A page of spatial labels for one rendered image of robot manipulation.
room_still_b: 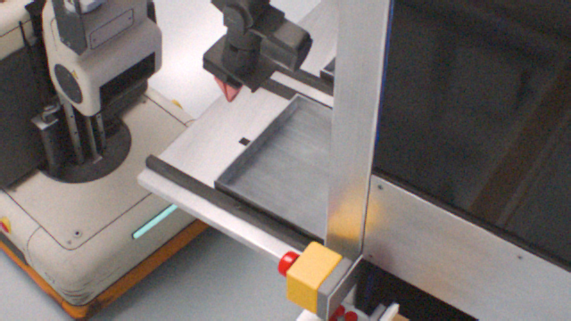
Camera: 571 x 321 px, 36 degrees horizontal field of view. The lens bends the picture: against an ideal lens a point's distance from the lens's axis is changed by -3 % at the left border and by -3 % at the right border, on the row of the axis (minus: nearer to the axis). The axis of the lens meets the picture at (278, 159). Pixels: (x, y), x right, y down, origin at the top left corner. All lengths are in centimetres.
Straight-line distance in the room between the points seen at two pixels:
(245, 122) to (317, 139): 14
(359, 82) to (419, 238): 25
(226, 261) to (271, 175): 100
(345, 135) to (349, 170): 6
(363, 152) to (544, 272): 28
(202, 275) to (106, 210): 36
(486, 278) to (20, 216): 148
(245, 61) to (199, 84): 170
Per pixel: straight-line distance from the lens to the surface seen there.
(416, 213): 119
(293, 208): 156
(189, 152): 165
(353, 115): 113
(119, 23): 200
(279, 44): 131
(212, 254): 259
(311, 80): 175
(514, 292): 121
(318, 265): 130
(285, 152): 164
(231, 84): 141
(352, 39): 105
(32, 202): 243
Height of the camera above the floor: 210
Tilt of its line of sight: 48 degrees down
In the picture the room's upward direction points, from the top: straight up
